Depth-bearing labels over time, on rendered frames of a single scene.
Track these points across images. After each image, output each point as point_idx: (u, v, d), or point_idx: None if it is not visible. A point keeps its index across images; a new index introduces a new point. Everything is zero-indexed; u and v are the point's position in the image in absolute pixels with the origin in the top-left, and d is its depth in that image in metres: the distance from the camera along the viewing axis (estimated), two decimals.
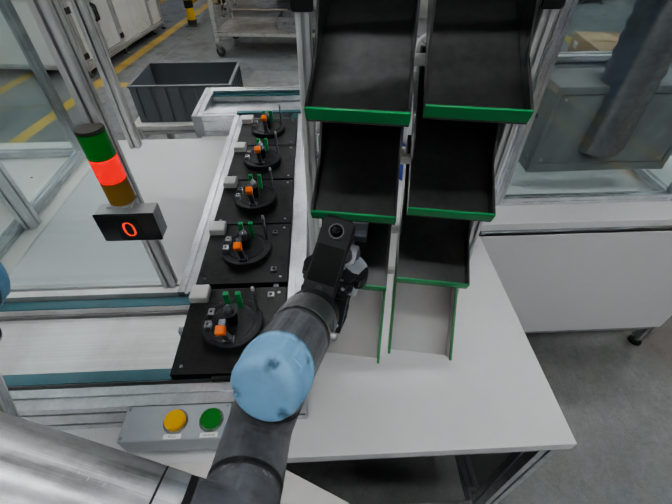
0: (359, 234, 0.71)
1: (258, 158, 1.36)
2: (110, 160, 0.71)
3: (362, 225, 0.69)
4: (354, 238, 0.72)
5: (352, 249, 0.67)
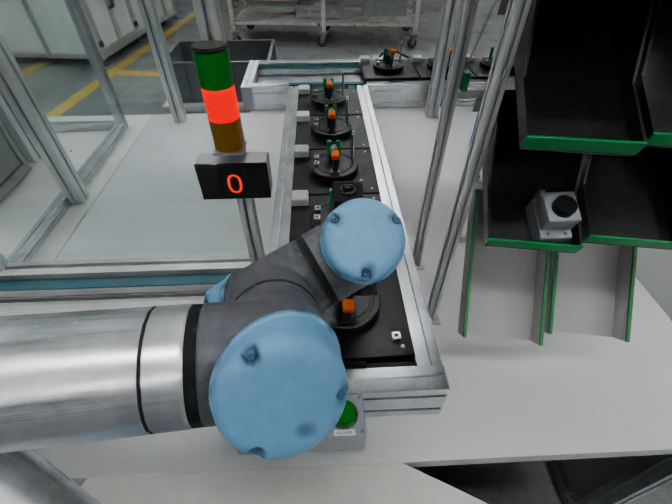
0: (562, 235, 0.54)
1: (331, 125, 1.22)
2: (229, 89, 0.56)
3: (573, 222, 0.52)
4: (552, 241, 0.55)
5: None
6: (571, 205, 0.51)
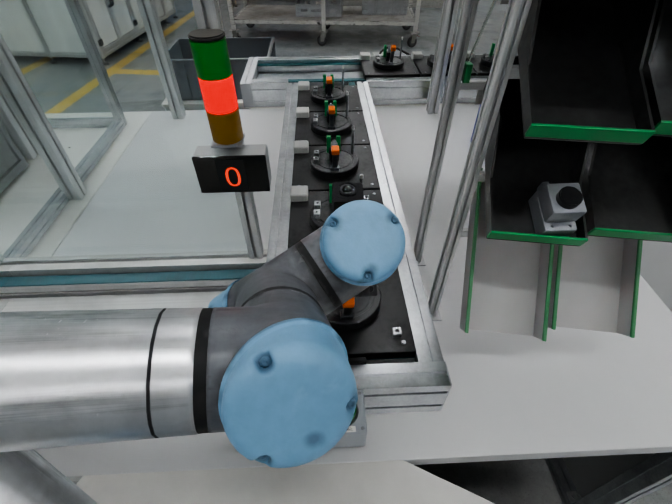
0: (567, 227, 0.53)
1: (331, 121, 1.21)
2: (227, 79, 0.55)
3: (578, 214, 0.51)
4: (556, 234, 0.54)
5: None
6: (576, 196, 0.50)
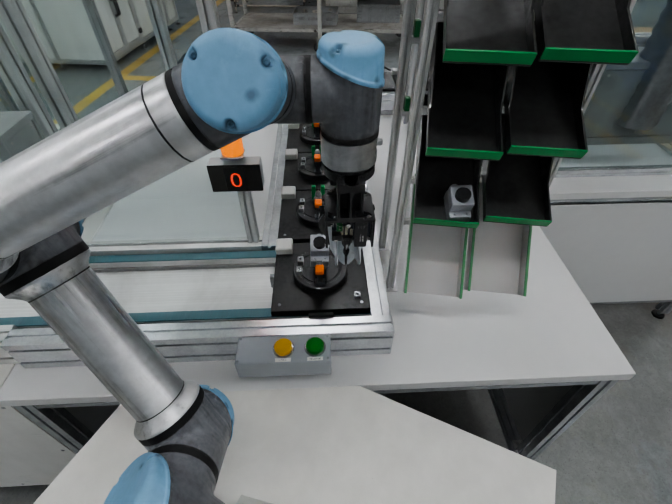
0: (464, 215, 0.77)
1: (316, 132, 1.45)
2: None
3: (469, 206, 0.75)
4: (458, 220, 0.78)
5: (324, 237, 0.91)
6: (467, 194, 0.74)
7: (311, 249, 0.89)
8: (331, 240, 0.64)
